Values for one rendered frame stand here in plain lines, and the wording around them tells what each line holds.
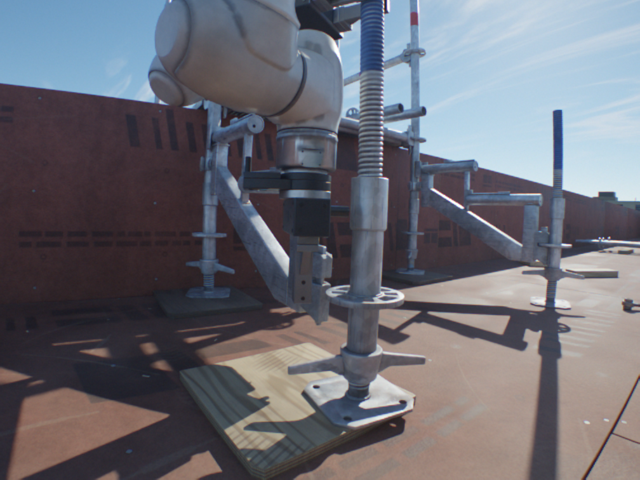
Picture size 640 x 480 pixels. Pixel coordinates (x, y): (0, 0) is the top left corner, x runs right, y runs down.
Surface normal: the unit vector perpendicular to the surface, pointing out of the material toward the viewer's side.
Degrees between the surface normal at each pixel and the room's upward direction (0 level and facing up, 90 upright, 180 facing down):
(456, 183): 90
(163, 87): 142
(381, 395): 0
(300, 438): 0
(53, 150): 90
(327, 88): 96
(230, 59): 122
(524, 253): 90
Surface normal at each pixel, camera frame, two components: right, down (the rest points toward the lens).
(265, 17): 0.51, 0.28
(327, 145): 0.66, 0.05
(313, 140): 0.19, 0.04
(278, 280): -0.83, -0.01
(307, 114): 0.29, 0.78
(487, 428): 0.04, -1.00
